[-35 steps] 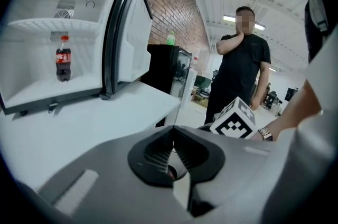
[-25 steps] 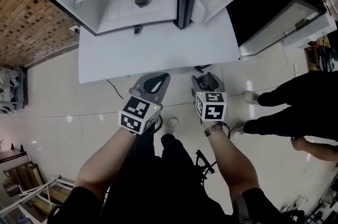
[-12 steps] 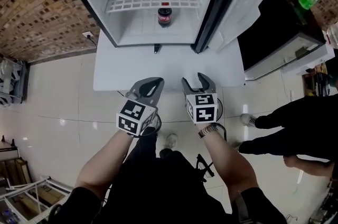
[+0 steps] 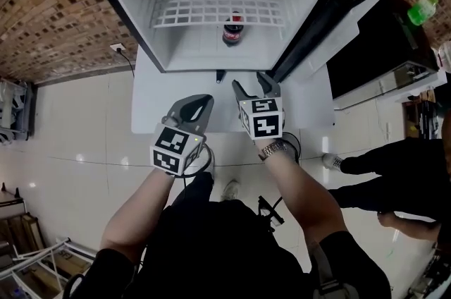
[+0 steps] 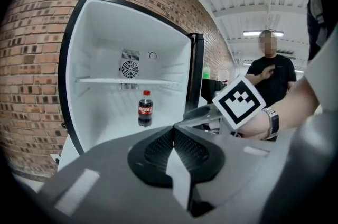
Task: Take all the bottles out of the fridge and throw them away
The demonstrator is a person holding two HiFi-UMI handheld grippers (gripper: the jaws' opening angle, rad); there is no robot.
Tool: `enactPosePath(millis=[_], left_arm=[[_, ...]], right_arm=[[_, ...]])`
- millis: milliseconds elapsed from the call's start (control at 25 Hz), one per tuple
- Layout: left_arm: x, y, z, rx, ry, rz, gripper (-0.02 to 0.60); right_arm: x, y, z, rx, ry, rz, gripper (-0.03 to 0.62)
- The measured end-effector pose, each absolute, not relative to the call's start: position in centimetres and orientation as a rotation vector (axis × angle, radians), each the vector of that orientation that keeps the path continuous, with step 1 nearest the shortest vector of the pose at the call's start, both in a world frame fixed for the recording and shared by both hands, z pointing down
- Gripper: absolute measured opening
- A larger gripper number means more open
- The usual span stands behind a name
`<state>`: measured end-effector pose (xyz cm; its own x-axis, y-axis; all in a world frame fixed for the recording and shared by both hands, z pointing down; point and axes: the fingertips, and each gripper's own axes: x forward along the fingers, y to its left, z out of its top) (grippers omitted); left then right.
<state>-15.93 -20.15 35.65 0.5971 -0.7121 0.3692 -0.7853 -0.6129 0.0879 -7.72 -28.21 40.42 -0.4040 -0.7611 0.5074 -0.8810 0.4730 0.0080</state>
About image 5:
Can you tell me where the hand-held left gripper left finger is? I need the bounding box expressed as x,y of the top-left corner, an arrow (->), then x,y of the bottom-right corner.
38,125 -> 185,216

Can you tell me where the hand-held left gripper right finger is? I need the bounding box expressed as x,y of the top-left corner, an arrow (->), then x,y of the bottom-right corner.
174,125 -> 281,218

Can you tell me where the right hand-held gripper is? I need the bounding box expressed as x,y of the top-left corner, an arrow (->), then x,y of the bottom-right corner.
182,75 -> 267,137

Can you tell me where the person's right forearm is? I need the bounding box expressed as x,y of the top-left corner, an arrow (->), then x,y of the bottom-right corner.
237,71 -> 322,141

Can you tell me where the black glossy cabinet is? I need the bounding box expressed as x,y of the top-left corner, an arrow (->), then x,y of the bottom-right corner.
201,78 -> 230,105

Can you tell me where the black fridge door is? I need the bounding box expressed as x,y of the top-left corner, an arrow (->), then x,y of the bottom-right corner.
193,32 -> 204,113

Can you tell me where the metal wristwatch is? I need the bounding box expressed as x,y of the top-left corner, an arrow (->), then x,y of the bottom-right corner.
262,107 -> 280,139

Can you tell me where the white fridge fan grille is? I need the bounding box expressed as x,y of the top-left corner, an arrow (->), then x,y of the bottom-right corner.
118,60 -> 140,79

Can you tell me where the long ceiling light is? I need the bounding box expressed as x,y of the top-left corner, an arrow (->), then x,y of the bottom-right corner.
242,30 -> 285,38

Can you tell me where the black mini fridge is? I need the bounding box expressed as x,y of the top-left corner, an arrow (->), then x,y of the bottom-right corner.
57,0 -> 198,157

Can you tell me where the person's black shirt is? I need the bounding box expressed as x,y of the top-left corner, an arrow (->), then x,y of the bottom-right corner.
306,0 -> 338,65

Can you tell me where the white wire fridge shelf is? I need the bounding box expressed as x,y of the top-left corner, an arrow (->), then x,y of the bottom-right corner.
74,77 -> 183,86

